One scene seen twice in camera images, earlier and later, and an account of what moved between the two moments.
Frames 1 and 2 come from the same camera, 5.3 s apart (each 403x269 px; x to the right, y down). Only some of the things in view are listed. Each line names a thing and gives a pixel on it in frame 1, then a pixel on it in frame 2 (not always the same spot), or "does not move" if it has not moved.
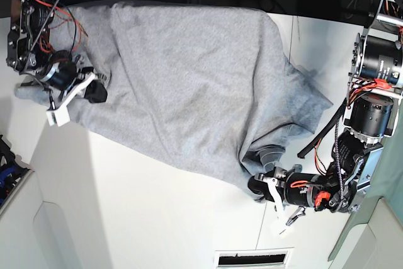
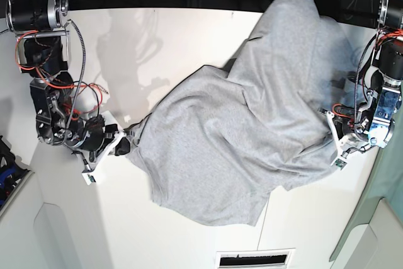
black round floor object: x=319 y=1 does not move
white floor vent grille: x=266 y=258 does not move
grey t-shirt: x=208 y=87 to x=216 y=142
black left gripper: x=61 y=74 to x=97 y=135
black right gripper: x=306 y=189 to x=344 y=125
